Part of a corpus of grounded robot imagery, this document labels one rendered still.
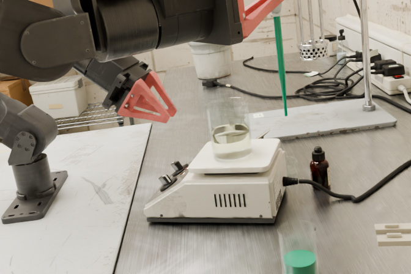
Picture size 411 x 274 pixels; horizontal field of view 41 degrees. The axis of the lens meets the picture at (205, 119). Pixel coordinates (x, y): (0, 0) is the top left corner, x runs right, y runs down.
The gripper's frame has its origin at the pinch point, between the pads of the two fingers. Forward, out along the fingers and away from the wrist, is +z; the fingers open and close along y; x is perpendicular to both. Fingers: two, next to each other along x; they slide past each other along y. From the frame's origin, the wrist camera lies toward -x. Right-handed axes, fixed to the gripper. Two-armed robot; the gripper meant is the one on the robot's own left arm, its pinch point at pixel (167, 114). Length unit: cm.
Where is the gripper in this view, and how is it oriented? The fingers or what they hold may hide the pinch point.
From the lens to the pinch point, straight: 91.6
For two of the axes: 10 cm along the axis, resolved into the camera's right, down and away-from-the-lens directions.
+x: -5.0, 7.6, 4.1
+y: 2.7, -3.0, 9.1
